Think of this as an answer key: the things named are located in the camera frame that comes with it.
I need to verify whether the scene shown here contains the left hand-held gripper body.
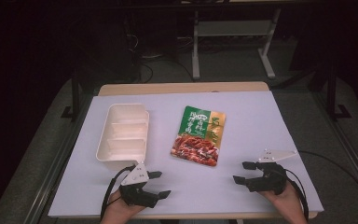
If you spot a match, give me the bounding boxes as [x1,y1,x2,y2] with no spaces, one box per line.
[118,161,160,209]

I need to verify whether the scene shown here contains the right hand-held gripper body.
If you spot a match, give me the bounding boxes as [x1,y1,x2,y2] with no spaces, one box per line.
[245,148,299,196]

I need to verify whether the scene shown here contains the person's right hand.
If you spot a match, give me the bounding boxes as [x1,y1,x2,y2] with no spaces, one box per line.
[258,180,307,224]

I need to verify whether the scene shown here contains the person's left hand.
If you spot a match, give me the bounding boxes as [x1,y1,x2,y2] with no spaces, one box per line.
[100,189,147,224]

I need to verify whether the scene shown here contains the white table sheet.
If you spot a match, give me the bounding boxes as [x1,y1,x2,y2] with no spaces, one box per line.
[48,91,325,218]

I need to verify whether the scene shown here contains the white divided plastic box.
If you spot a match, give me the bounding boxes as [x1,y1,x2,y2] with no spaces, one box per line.
[95,103,151,172]

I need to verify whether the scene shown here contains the green and red seasoning packet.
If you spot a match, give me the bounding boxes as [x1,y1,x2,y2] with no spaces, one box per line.
[170,105,227,168]

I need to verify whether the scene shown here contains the black metal stand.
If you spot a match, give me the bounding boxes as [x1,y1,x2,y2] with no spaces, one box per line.
[325,60,352,121]
[60,68,82,121]

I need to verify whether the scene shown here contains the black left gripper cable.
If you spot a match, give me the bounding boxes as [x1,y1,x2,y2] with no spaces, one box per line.
[99,164,137,222]

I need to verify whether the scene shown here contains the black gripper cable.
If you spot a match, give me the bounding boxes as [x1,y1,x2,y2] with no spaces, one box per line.
[99,164,137,222]
[284,168,310,222]

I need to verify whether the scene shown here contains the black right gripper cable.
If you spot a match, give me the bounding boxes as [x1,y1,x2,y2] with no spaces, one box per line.
[284,168,310,222]

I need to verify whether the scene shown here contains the thin black cable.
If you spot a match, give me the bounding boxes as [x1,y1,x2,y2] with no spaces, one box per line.
[296,150,358,200]

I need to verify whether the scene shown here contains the grey metal frame rail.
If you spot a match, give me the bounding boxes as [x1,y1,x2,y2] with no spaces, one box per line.
[22,92,95,224]
[310,91,358,203]

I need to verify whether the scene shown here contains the black floor cable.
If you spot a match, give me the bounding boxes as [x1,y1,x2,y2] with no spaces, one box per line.
[136,54,196,84]

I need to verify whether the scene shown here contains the white metal table frame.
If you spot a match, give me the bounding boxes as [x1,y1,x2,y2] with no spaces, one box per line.
[191,7,282,81]

